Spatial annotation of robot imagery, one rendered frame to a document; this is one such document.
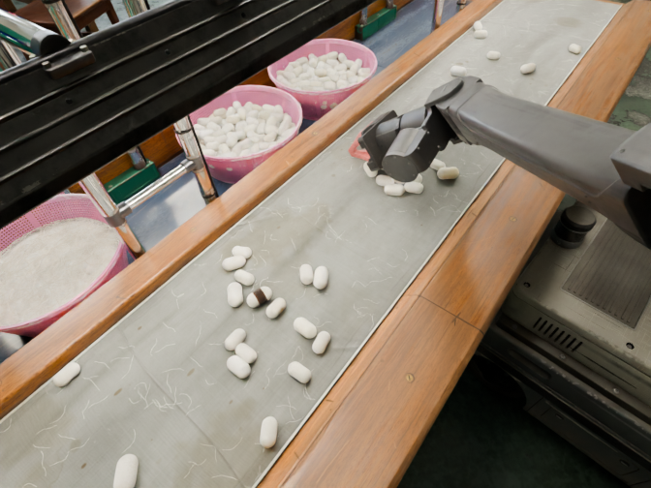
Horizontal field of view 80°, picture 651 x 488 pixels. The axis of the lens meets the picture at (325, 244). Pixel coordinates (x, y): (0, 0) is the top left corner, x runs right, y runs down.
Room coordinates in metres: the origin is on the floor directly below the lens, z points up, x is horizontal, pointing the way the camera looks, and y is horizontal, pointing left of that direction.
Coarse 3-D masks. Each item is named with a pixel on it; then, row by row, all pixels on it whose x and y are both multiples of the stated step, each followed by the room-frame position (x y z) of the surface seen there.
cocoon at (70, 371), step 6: (66, 366) 0.22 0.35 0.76; (72, 366) 0.22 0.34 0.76; (78, 366) 0.22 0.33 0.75; (60, 372) 0.21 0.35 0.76; (66, 372) 0.21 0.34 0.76; (72, 372) 0.21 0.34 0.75; (78, 372) 0.21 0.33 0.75; (54, 378) 0.20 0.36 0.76; (60, 378) 0.20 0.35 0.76; (66, 378) 0.20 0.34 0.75; (72, 378) 0.20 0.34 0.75; (54, 384) 0.20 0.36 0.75; (60, 384) 0.19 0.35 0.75
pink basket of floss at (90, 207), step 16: (48, 208) 0.52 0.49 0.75; (64, 208) 0.53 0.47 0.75; (80, 208) 0.52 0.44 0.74; (96, 208) 0.52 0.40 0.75; (16, 224) 0.49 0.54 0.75; (32, 224) 0.50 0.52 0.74; (0, 240) 0.46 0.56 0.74; (112, 272) 0.37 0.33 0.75; (96, 288) 0.34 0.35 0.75; (64, 304) 0.30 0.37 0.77; (32, 320) 0.28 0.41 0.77; (48, 320) 0.29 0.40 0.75; (32, 336) 0.30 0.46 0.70
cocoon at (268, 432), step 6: (264, 420) 0.13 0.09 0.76; (270, 420) 0.13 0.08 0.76; (264, 426) 0.12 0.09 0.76; (270, 426) 0.12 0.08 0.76; (276, 426) 0.12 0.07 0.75; (264, 432) 0.12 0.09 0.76; (270, 432) 0.12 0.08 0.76; (276, 432) 0.12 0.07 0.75; (264, 438) 0.11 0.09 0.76; (270, 438) 0.11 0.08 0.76; (264, 444) 0.11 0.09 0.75; (270, 444) 0.10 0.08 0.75
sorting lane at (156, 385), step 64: (512, 0) 1.30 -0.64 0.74; (576, 0) 1.26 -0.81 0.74; (448, 64) 0.94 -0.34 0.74; (512, 64) 0.92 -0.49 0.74; (576, 64) 0.89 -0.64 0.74; (320, 192) 0.52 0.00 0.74; (384, 192) 0.51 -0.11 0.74; (448, 192) 0.49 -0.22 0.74; (256, 256) 0.38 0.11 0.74; (320, 256) 0.37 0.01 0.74; (384, 256) 0.36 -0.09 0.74; (128, 320) 0.29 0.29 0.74; (192, 320) 0.28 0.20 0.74; (256, 320) 0.27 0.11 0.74; (320, 320) 0.26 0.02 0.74; (128, 384) 0.19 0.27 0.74; (192, 384) 0.18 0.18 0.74; (256, 384) 0.18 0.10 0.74; (320, 384) 0.17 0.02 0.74; (0, 448) 0.13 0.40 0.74; (64, 448) 0.12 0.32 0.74; (128, 448) 0.12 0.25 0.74; (192, 448) 0.11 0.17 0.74; (256, 448) 0.10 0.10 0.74
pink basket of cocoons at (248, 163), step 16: (224, 96) 0.85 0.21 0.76; (240, 96) 0.85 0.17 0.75; (256, 96) 0.85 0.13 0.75; (272, 96) 0.84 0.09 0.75; (288, 96) 0.81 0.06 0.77; (288, 112) 0.79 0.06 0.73; (208, 160) 0.62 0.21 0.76; (224, 160) 0.60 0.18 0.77; (240, 160) 0.60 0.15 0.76; (256, 160) 0.61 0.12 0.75; (224, 176) 0.63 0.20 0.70; (240, 176) 0.62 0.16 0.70
